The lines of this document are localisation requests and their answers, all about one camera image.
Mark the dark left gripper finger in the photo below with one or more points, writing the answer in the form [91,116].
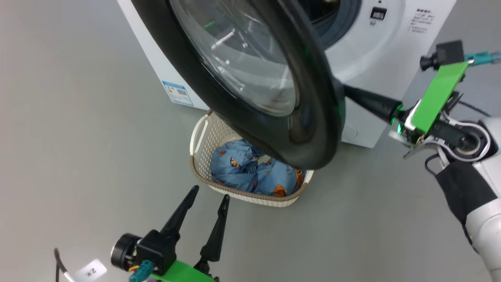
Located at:
[217,235]
[182,213]

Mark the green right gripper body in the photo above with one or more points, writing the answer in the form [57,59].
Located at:
[434,102]

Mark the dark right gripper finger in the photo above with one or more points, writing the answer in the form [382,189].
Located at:
[372,102]

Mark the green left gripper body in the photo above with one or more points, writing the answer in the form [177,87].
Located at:
[184,272]

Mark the black glass washing machine door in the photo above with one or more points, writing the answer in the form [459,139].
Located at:
[313,129]

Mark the blue cartoon print clothing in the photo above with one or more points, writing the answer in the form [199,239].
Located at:
[235,168]

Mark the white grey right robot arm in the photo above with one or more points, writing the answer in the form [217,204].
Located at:
[481,219]

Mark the white front-load washing machine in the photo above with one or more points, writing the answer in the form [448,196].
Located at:
[372,58]

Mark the beige perforated laundry basket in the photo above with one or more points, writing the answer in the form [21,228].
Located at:
[203,145]

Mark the grey rubber door gasket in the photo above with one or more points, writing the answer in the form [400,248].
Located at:
[340,23]

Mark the black door latch socket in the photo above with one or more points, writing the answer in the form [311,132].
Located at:
[378,13]

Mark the round white filter cover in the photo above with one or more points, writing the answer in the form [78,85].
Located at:
[349,131]

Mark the blue energy label sticker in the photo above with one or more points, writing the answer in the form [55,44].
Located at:
[178,93]

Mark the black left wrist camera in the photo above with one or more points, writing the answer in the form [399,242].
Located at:
[156,250]

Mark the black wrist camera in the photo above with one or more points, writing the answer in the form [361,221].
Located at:
[156,250]
[448,53]

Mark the teal left camera connector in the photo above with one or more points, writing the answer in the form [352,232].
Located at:
[141,271]

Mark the teal camera connector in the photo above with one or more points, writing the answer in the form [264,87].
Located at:
[141,271]
[483,58]

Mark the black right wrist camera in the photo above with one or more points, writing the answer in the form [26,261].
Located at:
[448,53]

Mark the teal right camera connector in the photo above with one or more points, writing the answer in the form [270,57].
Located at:
[483,58]

